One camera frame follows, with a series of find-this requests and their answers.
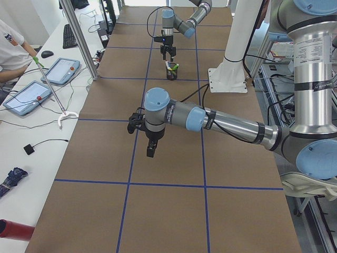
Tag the teach pendant tablet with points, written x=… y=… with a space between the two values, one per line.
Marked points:
x=62 y=71
x=27 y=99

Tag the small black square device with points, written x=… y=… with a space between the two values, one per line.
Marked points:
x=29 y=149

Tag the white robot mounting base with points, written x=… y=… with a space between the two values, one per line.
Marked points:
x=229 y=76

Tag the black keyboard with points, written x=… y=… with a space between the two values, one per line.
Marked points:
x=69 y=40

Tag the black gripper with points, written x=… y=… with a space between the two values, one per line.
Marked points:
x=154 y=135
x=168 y=40

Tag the red cylinder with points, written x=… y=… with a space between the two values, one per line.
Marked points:
x=16 y=231

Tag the yellow highlighter pen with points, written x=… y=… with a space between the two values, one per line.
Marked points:
x=168 y=66

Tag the seated person white shirt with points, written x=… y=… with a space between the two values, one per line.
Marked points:
x=16 y=54

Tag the reacher grabber stick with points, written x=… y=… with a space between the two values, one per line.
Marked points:
x=65 y=114

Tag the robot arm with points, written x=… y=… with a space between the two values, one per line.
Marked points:
x=309 y=143
x=171 y=21

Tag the aluminium frame post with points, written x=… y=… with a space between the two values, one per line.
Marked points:
x=82 y=44

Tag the black mesh pen cup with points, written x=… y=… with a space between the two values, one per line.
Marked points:
x=172 y=75

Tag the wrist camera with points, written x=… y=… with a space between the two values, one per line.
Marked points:
x=159 y=39
x=136 y=122

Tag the black computer mouse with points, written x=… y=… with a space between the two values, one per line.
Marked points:
x=46 y=54

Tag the near teach pendant tablet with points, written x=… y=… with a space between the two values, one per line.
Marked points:
x=27 y=99

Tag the far teach pendant tablet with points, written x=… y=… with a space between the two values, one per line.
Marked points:
x=62 y=71

